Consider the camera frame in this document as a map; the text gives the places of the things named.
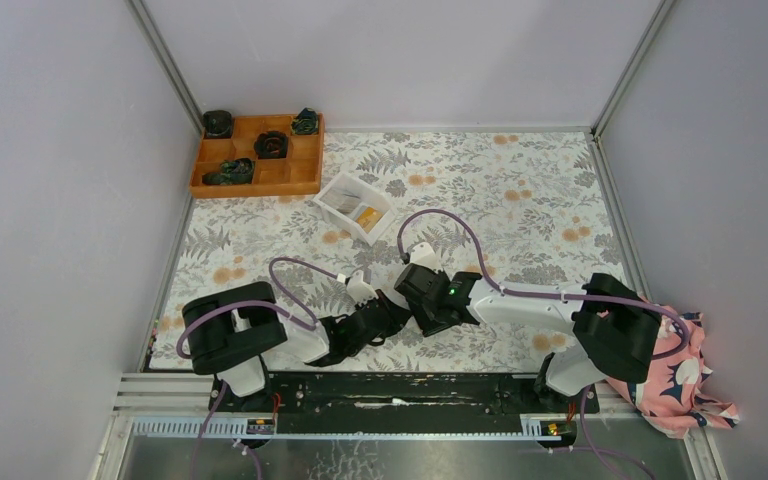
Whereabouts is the slotted white cable duct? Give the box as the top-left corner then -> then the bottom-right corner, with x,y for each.
133,414 -> 569,442

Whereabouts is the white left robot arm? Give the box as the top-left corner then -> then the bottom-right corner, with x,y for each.
176,280 -> 412,411

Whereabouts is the dark green rolled item front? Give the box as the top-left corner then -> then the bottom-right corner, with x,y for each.
202,157 -> 255,186

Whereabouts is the black red rolled item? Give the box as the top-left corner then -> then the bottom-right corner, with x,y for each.
253,130 -> 289,159

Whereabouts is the orange compartment tray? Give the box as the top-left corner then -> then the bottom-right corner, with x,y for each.
189,113 -> 325,199

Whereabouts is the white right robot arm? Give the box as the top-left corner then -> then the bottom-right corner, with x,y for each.
394,264 -> 661,412

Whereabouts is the orange card in box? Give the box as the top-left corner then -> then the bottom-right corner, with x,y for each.
355,207 -> 383,233

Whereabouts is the pink patterned cloth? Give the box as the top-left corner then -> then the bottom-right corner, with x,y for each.
607,312 -> 740,439

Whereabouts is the black metal base rail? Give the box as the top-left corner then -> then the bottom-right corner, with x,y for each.
208,371 -> 599,428

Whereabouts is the floral paper table mat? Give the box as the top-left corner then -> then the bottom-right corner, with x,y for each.
148,132 -> 625,371

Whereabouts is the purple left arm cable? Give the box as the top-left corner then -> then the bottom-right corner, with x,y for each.
177,256 -> 349,480

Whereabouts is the dark green rolled item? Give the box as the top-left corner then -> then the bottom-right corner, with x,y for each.
291,107 -> 320,136
202,157 -> 255,186

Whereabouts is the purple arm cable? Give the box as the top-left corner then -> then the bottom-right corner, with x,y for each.
397,208 -> 692,480
177,256 -> 349,480

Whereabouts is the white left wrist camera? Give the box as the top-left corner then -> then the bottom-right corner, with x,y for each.
337,268 -> 379,308

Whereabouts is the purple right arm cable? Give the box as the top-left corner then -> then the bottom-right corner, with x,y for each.
397,208 -> 692,480

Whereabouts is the white plastic card box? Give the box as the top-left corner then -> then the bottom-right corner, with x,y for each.
313,172 -> 397,245

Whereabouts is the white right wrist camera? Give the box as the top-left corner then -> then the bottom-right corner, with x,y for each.
402,242 -> 444,272

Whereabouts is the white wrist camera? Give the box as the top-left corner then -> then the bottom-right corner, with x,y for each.
337,268 -> 379,308
402,242 -> 444,272

